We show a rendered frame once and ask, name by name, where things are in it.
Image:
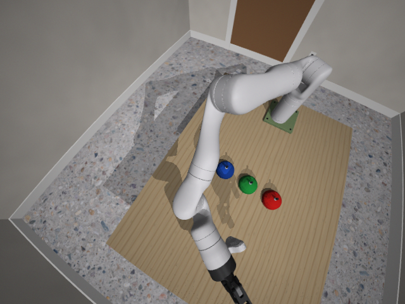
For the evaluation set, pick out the blue service bell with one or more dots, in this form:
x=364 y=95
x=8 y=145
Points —
x=225 y=170

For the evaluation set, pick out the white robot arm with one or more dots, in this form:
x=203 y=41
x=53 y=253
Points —
x=238 y=94

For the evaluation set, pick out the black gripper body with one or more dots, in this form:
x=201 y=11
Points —
x=225 y=272

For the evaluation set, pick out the green dome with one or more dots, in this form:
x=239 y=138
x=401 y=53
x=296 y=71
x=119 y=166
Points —
x=248 y=184

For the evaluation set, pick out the red dome bell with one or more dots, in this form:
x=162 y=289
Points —
x=271 y=200

